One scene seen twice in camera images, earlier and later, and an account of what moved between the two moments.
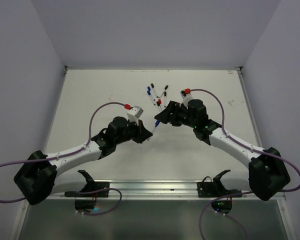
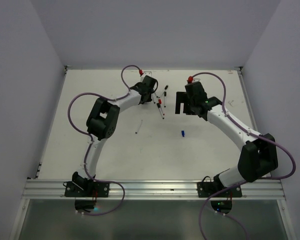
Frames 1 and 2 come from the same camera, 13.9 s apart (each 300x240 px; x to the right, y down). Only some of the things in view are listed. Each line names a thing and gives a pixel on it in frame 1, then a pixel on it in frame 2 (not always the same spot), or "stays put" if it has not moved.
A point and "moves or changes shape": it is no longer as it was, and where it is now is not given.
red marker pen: [160, 102] stays put
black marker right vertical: [165, 98] stays put
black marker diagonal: [166, 87] stays put
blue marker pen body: [157, 123] moves or changes shape
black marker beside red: [159, 105] stays put
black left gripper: [142, 133] -> [149, 99]
